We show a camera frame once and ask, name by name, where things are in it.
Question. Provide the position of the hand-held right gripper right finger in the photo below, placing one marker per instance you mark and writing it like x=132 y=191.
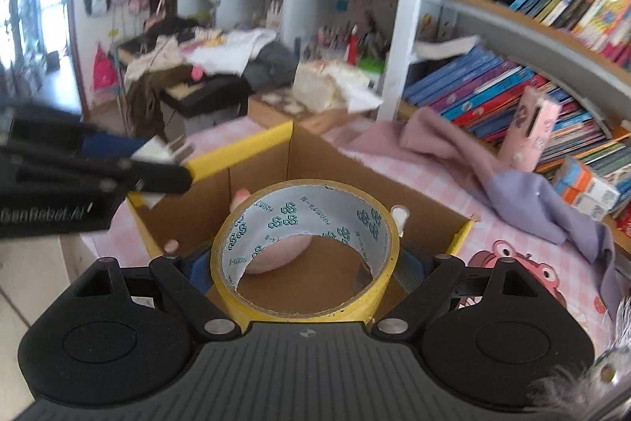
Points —
x=411 y=268

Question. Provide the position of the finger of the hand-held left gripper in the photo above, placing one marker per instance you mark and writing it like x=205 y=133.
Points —
x=113 y=145
x=157 y=178

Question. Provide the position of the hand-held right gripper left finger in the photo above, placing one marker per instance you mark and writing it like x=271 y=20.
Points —
x=197 y=270

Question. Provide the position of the white charger plug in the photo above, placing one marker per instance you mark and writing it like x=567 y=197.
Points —
x=160 y=150

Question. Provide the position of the pink plush toy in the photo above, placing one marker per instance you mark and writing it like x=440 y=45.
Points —
x=281 y=256

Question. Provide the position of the yellow tape roll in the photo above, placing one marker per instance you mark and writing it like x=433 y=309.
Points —
x=305 y=210

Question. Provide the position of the yellow cardboard box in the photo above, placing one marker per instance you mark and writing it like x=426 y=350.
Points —
x=320 y=154

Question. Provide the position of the brown garment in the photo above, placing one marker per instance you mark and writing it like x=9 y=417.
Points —
x=148 y=105

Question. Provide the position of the pink hanging bag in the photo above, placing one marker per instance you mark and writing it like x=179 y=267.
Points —
x=104 y=73

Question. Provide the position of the cream garment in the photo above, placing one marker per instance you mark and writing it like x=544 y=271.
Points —
x=153 y=58

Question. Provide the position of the black side desk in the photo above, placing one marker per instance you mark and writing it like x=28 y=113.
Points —
x=212 y=98

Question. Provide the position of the small pink object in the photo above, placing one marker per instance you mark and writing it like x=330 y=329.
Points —
x=197 y=73

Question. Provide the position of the purple cloth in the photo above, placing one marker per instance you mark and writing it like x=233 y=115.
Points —
x=517 y=194

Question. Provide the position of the wooden chessboard box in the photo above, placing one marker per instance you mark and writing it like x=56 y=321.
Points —
x=276 y=108

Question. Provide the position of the white t-shirt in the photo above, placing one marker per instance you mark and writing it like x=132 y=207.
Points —
x=231 y=51

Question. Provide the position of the grey garment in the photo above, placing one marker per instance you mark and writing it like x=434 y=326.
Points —
x=271 y=66

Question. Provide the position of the cartoon printed desk mat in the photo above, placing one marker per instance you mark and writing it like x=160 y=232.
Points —
x=572 y=302

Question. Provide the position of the pink cylindrical device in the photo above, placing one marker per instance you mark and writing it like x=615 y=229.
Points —
x=530 y=130

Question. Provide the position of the cream tissue pack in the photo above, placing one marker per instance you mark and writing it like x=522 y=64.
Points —
x=320 y=85

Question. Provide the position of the row of colourful books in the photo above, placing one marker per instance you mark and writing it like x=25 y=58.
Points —
x=483 y=90

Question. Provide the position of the blue orange small boxes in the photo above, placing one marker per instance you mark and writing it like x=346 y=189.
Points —
x=586 y=189

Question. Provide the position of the grey fur trim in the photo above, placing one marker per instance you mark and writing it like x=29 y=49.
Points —
x=567 y=386

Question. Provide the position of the red scissors and pens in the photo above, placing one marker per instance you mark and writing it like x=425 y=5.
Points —
x=362 y=43

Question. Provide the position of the white bookshelf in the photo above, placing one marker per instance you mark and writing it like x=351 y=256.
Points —
x=402 y=31

